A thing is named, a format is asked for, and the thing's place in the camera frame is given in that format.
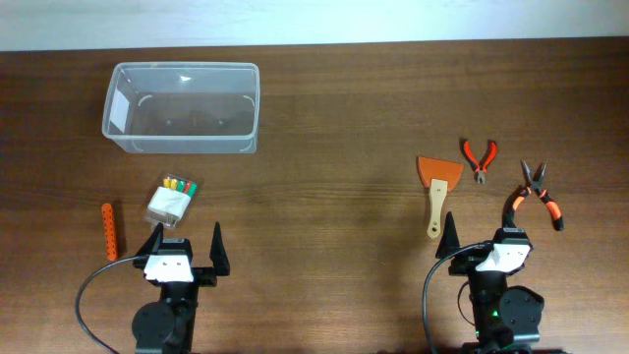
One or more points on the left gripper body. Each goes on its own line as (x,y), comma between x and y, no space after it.
(203,276)

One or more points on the orange black needle-nose pliers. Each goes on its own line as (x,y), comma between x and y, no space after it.
(534,185)

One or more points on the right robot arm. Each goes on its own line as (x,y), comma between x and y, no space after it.
(506,318)

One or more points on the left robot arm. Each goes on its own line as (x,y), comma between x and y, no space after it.
(167,325)

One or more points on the orange perforated bar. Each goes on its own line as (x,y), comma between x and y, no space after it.
(111,243)

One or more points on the clear pack of coloured bits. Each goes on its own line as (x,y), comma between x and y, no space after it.
(170,201)

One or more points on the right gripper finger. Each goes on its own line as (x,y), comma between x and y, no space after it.
(509,210)
(449,242)

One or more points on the orange scraper wooden handle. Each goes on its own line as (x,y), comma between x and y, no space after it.
(440,177)

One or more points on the clear plastic container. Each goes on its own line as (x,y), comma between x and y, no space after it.
(183,107)

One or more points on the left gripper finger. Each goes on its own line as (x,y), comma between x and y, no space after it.
(151,245)
(218,255)

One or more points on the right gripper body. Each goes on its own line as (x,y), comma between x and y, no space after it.
(466,262)

